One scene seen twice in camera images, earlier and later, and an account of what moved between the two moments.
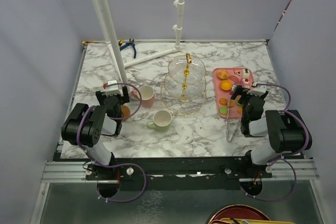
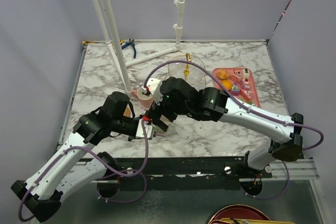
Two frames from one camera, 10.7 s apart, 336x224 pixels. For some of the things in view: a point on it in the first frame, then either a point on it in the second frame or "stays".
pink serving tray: x=226 y=79 stays
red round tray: x=240 y=211 stays
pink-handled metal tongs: x=228 y=136 → x=160 y=135
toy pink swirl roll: x=234 y=78 stays
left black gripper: x=124 y=98 → x=138 y=119
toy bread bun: x=223 y=74 stays
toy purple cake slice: x=233 y=88 stays
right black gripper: x=242 y=91 → x=155 y=113
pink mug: x=147 y=94 stays
